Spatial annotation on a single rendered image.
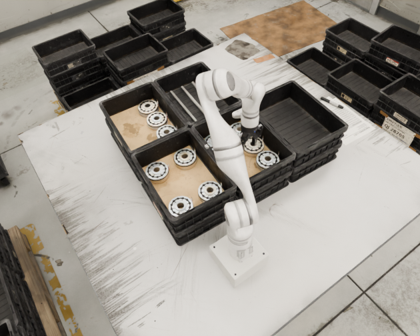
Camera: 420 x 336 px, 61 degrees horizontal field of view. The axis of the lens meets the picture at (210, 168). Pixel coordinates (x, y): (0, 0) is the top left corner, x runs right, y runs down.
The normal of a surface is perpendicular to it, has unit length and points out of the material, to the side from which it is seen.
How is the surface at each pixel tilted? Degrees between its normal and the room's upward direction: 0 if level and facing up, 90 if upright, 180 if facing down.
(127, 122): 0
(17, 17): 90
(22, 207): 0
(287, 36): 2
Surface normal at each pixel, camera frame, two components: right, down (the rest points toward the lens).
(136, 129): -0.04, -0.61
